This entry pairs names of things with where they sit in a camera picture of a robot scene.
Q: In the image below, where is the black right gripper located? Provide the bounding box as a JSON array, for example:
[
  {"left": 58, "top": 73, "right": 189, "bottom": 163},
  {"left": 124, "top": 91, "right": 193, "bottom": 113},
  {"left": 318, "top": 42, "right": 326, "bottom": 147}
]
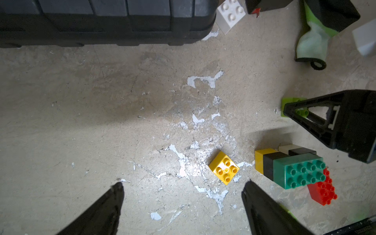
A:
[{"left": 283, "top": 90, "right": 376, "bottom": 164}]

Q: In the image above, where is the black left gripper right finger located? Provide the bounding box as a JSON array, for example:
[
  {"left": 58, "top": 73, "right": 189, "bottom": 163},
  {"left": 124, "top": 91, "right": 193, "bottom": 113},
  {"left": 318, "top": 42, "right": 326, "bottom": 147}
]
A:
[{"left": 241, "top": 180, "right": 312, "bottom": 235}]

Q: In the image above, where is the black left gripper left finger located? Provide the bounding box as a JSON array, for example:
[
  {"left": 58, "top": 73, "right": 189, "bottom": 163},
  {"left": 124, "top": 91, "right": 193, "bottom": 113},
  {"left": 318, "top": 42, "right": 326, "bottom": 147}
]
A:
[{"left": 58, "top": 182, "right": 124, "bottom": 235}]

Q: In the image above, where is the lime green lego brick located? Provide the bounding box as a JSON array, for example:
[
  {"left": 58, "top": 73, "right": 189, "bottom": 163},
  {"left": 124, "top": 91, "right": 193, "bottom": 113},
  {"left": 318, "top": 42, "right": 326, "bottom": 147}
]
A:
[{"left": 280, "top": 96, "right": 309, "bottom": 118}]

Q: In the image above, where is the black lego brick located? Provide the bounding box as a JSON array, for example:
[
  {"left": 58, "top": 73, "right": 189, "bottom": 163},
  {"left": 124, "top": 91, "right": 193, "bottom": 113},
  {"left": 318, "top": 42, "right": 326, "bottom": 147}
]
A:
[{"left": 263, "top": 151, "right": 288, "bottom": 181}]

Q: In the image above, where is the dark green lego brick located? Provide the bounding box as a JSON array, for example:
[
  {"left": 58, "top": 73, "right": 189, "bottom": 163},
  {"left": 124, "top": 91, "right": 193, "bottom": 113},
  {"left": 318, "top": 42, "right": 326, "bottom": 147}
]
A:
[{"left": 273, "top": 153, "right": 326, "bottom": 190}]

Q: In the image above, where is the yellow lego brick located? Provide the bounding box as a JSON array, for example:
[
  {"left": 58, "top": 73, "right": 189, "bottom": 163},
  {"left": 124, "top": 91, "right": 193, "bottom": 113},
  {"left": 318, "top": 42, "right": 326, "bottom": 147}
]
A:
[{"left": 209, "top": 151, "right": 240, "bottom": 185}]

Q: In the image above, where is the red lego brick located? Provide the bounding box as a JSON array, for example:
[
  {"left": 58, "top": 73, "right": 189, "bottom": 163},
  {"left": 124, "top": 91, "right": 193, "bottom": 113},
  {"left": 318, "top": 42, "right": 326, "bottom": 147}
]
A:
[{"left": 307, "top": 167, "right": 338, "bottom": 206}]

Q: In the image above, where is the white lego brick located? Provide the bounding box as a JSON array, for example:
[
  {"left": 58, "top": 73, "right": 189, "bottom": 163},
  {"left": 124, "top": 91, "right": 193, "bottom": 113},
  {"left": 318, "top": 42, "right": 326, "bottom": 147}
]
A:
[
  {"left": 278, "top": 144, "right": 303, "bottom": 156},
  {"left": 215, "top": 0, "right": 246, "bottom": 34}
]

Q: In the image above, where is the black green work glove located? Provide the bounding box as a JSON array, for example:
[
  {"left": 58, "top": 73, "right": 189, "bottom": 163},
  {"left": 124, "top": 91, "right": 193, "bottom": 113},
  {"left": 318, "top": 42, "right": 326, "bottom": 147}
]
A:
[{"left": 296, "top": 0, "right": 360, "bottom": 71}]

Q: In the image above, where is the small black battery box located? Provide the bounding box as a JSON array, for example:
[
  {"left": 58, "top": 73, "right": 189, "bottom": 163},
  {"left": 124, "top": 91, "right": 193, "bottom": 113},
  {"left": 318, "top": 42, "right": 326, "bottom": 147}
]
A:
[{"left": 245, "top": 0, "right": 293, "bottom": 17}]

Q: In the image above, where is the black plastic tool case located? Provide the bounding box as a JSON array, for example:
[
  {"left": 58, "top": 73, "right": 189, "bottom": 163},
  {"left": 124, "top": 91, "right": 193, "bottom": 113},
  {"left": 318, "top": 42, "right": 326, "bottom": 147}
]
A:
[{"left": 1, "top": 0, "right": 218, "bottom": 48}]

